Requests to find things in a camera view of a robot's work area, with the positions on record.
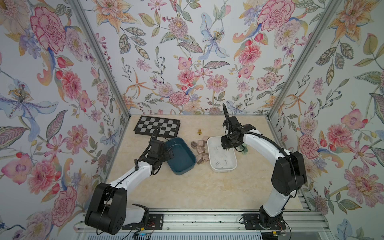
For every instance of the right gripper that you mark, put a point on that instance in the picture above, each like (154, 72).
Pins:
(224, 144)

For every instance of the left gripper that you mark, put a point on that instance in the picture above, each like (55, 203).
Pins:
(167, 155)

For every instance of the green plug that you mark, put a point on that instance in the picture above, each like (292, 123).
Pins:
(244, 149)

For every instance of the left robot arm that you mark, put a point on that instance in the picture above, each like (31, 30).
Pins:
(109, 211)

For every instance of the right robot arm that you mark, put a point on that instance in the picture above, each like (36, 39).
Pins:
(289, 173)

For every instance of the white storage box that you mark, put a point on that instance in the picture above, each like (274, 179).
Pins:
(221, 160)

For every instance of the teal storage box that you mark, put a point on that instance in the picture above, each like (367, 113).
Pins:
(182, 158)

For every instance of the black white chessboard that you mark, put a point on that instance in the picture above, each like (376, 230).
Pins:
(146, 125)

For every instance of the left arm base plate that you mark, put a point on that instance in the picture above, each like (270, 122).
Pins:
(149, 222)

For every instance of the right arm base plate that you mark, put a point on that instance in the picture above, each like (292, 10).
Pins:
(263, 222)

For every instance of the aluminium front rail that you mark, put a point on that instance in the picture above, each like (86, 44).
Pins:
(230, 221)

